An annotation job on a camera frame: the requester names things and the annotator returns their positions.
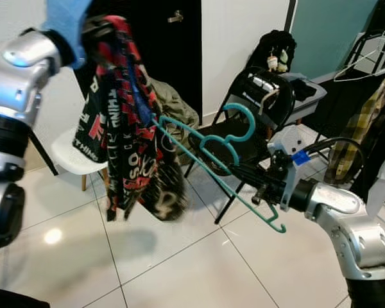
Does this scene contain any black backpack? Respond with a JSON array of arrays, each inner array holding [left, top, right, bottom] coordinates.
[[244, 29, 296, 74]]

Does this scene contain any red black printed garment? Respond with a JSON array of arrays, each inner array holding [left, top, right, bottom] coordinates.
[[74, 16, 187, 222]]

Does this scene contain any black folding chair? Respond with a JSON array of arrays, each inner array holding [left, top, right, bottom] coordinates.
[[183, 67, 296, 225]]

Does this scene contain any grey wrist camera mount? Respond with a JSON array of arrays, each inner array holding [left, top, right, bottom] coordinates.
[[268, 125, 309, 212], [45, 0, 94, 68]]

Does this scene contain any silver door handle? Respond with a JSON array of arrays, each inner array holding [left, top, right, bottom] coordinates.
[[167, 10, 185, 24]]

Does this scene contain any black cloth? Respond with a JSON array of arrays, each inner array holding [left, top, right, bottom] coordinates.
[[286, 73, 315, 100]]

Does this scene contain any black glossy helmet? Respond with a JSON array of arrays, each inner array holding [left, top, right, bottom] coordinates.
[[237, 67, 296, 126]]

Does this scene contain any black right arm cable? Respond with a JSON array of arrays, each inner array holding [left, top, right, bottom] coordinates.
[[298, 136, 366, 193]]

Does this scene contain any black door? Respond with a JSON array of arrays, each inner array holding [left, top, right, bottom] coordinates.
[[90, 0, 203, 119]]

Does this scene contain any small plush toy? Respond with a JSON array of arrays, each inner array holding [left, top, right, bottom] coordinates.
[[266, 50, 289, 73]]

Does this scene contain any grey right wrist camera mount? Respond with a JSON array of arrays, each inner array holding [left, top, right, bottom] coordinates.
[[268, 125, 309, 212]]

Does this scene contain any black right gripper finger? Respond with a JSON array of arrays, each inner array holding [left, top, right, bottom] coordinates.
[[239, 168, 275, 191], [237, 162, 277, 182]]

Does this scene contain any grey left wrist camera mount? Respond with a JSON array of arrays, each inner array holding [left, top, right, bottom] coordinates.
[[45, 0, 94, 68]]

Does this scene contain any grey padded seat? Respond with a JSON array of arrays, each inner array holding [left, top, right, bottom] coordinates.
[[282, 72, 328, 123]]

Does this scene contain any white plastic chair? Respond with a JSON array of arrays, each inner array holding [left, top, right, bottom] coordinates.
[[51, 125, 110, 193]]

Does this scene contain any olive plaid garment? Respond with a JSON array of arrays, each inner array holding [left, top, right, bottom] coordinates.
[[324, 67, 385, 187]]

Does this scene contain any teal green plastic hanger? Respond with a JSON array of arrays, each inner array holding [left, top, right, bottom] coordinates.
[[154, 103, 286, 233]]

